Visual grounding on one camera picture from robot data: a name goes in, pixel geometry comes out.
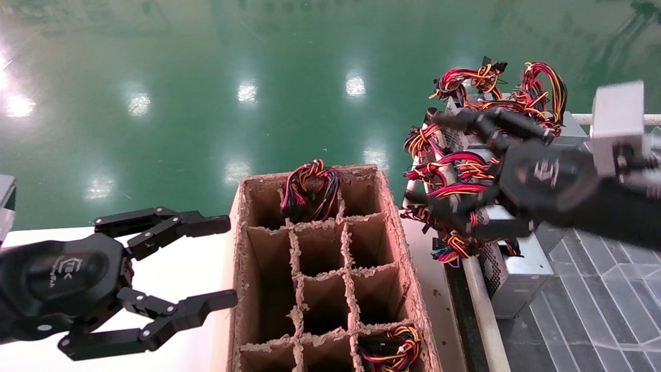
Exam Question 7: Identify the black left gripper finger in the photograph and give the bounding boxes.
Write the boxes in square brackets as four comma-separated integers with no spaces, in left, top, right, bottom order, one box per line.
[58,288,238,361]
[95,207,231,259]

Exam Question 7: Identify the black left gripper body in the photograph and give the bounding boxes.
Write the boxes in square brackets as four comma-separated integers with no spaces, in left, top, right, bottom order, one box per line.
[0,234,130,343]

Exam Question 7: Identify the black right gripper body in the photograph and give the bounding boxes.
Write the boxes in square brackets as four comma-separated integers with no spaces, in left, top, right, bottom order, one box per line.
[501,142,602,218]

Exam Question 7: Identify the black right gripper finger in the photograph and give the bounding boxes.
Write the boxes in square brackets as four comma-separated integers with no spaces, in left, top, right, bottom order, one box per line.
[405,186,532,242]
[433,107,553,153]

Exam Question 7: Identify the short white rack pipe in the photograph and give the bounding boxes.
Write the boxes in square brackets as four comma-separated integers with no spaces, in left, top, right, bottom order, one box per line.
[402,170,425,208]

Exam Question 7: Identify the cardboard box with dividers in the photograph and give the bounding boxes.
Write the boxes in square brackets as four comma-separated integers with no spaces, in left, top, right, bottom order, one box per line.
[226,164,442,372]

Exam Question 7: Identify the transparent plastic divider tray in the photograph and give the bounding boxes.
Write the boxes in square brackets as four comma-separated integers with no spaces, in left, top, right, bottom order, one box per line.
[496,127,661,372]

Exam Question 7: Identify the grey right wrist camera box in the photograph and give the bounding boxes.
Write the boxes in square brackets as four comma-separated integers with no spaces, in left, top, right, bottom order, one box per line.
[590,81,646,177]

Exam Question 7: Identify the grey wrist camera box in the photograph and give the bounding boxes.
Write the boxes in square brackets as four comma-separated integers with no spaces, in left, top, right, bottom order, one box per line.
[590,81,646,177]
[0,175,16,243]

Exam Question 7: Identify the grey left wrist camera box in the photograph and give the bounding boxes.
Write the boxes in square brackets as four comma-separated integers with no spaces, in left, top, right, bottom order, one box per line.
[0,175,16,243]

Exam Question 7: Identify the wire bundle in top cell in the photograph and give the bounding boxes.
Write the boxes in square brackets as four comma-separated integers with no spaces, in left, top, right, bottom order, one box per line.
[280,159,340,224]

